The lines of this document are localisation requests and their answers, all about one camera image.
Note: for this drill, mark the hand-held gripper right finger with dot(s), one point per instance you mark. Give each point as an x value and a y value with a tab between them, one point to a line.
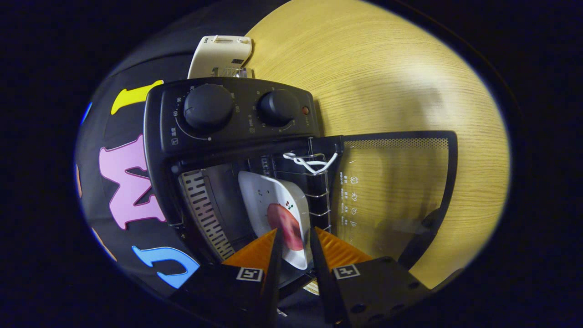
323	291

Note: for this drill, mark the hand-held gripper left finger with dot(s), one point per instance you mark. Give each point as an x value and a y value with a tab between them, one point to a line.
271	282

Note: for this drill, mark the pink round meat slice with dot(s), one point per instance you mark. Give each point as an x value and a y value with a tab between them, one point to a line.
284	223

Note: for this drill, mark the white square plate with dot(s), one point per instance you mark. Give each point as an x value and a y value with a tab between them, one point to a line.
264	196

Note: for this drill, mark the black toaster oven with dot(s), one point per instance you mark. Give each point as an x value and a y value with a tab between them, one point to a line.
227	132

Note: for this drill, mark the white bread toaster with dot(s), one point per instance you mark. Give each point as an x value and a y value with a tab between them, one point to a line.
214	54

